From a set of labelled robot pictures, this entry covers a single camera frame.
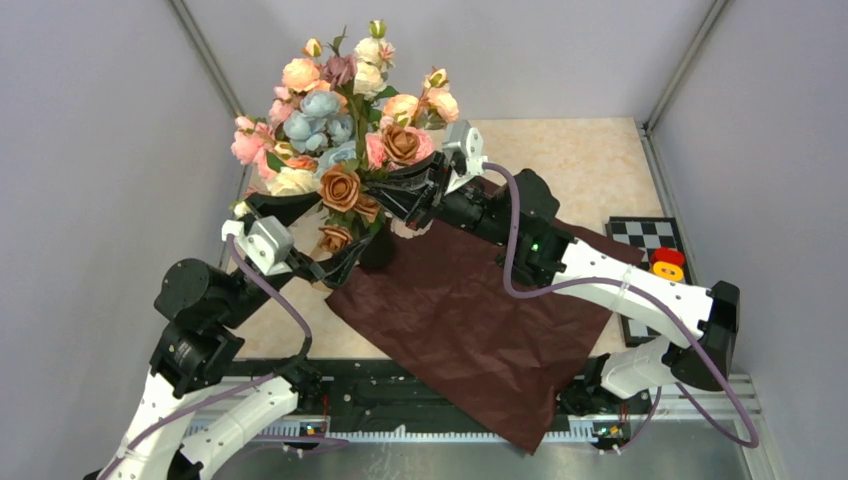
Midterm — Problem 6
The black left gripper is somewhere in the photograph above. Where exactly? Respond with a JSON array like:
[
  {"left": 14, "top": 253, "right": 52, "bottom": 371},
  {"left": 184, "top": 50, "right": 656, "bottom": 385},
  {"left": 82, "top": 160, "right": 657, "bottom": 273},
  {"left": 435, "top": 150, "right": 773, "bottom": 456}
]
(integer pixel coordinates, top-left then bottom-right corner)
[{"left": 218, "top": 188, "right": 372, "bottom": 326}]

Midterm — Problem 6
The white toothed cable duct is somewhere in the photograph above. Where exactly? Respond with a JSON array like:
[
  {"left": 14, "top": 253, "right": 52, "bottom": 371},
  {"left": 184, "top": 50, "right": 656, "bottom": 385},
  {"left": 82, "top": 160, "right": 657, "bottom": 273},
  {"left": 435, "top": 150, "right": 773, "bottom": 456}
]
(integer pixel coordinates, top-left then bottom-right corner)
[{"left": 257, "top": 419, "right": 631, "bottom": 444}]

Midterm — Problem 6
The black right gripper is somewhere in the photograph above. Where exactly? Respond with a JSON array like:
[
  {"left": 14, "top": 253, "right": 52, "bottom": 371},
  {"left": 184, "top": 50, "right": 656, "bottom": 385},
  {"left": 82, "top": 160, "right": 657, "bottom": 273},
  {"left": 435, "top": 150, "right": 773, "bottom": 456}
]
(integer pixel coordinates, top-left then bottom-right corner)
[{"left": 357, "top": 153, "right": 514, "bottom": 248}]

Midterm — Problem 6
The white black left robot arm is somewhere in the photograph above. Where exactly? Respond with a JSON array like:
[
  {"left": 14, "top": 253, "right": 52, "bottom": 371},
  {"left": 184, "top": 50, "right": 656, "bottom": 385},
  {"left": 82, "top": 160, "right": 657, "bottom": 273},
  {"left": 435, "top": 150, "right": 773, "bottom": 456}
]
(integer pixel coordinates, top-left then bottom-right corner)
[{"left": 95, "top": 193, "right": 370, "bottom": 479}]

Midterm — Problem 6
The black white checkerboard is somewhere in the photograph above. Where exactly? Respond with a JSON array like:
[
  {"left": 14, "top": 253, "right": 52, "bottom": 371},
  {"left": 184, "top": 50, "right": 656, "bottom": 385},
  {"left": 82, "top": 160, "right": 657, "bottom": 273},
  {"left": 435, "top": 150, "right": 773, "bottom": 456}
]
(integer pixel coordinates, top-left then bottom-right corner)
[{"left": 604, "top": 216, "right": 697, "bottom": 349}]

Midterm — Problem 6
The red yellow toy block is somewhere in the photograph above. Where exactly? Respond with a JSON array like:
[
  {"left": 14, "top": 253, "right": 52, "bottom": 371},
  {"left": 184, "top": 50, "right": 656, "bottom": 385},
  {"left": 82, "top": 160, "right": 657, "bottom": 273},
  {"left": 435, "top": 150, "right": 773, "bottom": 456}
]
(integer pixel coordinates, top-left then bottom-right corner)
[{"left": 649, "top": 247, "right": 686, "bottom": 283}]

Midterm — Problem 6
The red paper bouquet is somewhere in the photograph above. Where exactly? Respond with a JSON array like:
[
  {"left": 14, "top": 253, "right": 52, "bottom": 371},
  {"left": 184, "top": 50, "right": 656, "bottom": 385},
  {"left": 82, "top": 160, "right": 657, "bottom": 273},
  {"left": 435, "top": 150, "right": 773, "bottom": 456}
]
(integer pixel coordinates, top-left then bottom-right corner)
[{"left": 327, "top": 220, "right": 612, "bottom": 454}]

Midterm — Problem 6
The colourful artificial flower bunch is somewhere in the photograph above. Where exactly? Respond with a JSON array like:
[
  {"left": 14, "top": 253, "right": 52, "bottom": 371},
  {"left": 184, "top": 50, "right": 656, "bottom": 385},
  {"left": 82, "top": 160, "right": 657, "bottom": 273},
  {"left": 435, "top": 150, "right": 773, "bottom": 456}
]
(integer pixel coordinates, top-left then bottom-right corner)
[{"left": 229, "top": 18, "right": 462, "bottom": 220}]

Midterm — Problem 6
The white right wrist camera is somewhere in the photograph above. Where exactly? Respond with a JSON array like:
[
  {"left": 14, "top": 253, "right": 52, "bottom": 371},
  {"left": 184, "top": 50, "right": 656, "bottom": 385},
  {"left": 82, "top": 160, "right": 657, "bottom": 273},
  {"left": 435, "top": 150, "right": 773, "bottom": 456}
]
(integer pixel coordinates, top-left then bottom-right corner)
[{"left": 442, "top": 120, "right": 487, "bottom": 194}]

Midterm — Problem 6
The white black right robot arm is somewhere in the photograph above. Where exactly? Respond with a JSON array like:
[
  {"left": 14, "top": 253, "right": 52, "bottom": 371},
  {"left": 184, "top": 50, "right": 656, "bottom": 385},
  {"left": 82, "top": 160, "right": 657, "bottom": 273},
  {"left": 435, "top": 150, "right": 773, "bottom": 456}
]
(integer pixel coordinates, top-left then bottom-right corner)
[{"left": 365, "top": 153, "right": 740, "bottom": 412}]

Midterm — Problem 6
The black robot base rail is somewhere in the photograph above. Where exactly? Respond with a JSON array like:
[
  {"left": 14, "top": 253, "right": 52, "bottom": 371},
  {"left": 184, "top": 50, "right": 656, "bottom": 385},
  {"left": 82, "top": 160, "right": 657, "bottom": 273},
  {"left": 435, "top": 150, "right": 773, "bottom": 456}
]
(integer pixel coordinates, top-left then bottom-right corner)
[{"left": 228, "top": 356, "right": 654, "bottom": 433}]

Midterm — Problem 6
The black cylindrical vase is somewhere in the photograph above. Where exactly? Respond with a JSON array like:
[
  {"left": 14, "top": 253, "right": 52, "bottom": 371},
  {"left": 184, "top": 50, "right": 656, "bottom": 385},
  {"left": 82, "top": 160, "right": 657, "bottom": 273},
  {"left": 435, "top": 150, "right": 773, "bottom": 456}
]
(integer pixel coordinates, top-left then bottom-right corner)
[{"left": 359, "top": 225, "right": 396, "bottom": 270}]

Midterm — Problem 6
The brown small rose stem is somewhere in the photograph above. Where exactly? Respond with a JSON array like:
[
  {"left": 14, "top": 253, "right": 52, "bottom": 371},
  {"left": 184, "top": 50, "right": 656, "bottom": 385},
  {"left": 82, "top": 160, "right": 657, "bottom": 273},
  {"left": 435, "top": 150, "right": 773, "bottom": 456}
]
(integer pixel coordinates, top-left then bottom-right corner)
[{"left": 317, "top": 122, "right": 434, "bottom": 254}]

